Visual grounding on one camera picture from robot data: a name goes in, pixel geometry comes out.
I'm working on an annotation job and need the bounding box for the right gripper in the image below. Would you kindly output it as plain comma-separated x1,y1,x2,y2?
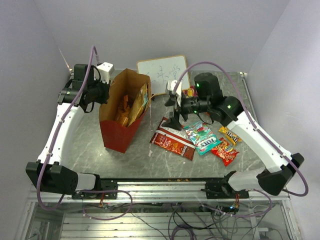
161,91,210,130

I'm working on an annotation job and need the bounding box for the red Doritos bag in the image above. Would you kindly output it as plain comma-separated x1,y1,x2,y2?
150,117,196,161

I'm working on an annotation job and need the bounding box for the brown teal chips bag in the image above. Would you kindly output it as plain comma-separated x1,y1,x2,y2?
128,83,148,126

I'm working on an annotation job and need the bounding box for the red brown paper bag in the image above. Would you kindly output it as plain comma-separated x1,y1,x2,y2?
99,69,152,153

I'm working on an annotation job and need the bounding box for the orange kettle chips bag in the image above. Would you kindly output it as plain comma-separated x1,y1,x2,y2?
114,95,131,127

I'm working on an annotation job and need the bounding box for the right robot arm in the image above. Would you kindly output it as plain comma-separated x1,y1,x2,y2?
164,72,304,198

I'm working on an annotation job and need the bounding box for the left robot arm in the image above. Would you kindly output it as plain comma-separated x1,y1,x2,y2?
25,62,114,199

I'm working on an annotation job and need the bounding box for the teal Fox's candy bag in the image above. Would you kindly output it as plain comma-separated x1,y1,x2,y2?
183,121,222,156

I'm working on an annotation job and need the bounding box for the red snack mix bag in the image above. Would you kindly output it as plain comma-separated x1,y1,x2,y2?
211,137,239,167

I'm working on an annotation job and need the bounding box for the yellow M&M's bag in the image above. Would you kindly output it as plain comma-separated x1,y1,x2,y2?
219,126,242,146

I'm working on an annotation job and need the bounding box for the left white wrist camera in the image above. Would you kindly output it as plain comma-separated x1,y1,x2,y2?
94,62,115,84

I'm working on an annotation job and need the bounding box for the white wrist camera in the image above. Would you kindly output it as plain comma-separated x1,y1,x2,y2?
166,80,182,106
94,62,115,84

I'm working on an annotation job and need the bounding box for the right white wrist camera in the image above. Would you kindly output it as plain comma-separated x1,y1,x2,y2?
166,80,182,106

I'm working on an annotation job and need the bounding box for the small whiteboard yellow frame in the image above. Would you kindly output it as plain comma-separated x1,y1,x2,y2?
136,55,188,95

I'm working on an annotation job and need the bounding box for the aluminium rail frame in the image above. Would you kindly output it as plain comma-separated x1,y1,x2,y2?
14,70,301,240

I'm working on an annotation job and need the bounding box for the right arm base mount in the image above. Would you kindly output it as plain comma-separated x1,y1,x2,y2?
200,178,249,199

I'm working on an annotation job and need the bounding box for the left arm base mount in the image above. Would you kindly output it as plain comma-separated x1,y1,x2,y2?
71,179,118,200

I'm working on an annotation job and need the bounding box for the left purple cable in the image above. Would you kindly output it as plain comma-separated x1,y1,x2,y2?
36,45,133,221

